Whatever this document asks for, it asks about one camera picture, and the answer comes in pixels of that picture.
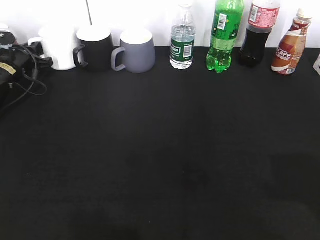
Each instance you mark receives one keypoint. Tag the white ceramic mug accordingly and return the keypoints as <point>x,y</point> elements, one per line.
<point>58,42</point>

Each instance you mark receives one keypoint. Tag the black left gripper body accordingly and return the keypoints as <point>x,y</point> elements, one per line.
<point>20,65</point>

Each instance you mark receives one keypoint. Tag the Nescafe coffee bottle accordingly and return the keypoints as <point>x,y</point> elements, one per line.
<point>292,45</point>

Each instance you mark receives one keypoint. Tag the green soda bottle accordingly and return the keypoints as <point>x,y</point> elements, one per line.
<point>226,23</point>

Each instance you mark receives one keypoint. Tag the black ceramic mug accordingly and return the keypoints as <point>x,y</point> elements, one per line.
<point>95,49</point>

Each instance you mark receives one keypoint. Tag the Cestbon clear water bottle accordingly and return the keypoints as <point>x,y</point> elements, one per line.
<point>182,37</point>

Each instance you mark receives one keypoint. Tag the grey ceramic mug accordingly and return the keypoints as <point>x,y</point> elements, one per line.
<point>136,52</point>

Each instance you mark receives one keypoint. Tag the cola bottle red label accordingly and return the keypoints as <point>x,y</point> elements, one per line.
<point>262,17</point>

